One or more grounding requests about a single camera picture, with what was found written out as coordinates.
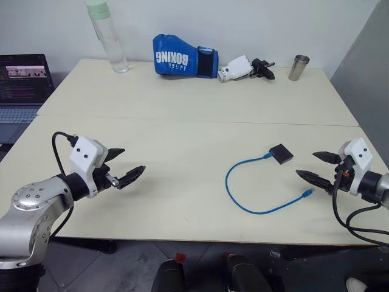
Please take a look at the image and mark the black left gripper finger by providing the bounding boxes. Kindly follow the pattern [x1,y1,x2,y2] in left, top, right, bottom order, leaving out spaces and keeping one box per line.
[116,165,146,190]
[106,147,126,162]

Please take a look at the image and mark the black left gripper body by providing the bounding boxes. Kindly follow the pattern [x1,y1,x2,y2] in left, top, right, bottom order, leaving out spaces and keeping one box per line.
[91,151,121,194]

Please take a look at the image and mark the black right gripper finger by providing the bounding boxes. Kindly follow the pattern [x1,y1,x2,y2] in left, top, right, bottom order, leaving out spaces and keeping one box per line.
[312,150,343,165]
[295,169,334,195]

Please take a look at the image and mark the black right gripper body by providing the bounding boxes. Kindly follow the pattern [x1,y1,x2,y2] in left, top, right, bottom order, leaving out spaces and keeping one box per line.
[332,156,357,195]

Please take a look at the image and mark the small black adapter box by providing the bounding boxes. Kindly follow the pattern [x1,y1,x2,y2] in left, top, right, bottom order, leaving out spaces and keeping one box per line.
[268,143,295,166]

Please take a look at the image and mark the stainless steel cup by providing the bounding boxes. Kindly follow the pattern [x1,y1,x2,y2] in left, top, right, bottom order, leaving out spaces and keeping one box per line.
[287,54,311,82]

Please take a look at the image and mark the dark rounded shape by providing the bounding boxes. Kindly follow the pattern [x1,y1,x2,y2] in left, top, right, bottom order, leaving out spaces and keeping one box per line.
[225,252,274,292]
[150,259,186,292]

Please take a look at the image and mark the white shoe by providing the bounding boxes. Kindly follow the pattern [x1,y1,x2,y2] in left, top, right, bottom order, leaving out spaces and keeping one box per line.
[346,277,369,292]

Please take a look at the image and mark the blue boxing glove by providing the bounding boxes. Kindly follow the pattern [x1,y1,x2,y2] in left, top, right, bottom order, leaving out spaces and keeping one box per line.
[152,33,219,79]

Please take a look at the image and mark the clear bottle with green lid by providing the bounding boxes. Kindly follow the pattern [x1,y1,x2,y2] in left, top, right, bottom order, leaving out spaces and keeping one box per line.
[84,0,131,74]

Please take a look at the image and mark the grey laptop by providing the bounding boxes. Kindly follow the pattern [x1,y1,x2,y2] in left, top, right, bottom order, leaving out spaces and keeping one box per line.
[0,54,56,144]

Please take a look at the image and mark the spare white and black gripper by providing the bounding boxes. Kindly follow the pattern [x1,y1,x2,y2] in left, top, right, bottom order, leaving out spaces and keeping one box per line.
[217,54,277,83]

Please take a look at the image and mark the blue cable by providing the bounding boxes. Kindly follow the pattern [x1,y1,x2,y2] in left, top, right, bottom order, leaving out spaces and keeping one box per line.
[224,153,315,215]

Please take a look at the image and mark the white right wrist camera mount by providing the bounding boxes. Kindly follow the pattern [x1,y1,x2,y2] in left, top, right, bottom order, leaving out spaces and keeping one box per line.
[338,137,373,196]

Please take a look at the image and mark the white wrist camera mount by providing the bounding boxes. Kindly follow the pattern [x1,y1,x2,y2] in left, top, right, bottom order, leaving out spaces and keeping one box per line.
[69,136,108,200]
[338,137,373,196]

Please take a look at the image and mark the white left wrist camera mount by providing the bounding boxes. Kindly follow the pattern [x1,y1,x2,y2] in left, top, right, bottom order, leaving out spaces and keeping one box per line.
[69,136,108,200]

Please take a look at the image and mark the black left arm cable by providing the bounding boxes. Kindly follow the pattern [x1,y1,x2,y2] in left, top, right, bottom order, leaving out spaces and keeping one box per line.
[48,131,77,242]

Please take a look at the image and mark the black table frame bar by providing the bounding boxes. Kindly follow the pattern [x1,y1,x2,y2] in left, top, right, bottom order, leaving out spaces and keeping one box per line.
[49,236,118,256]

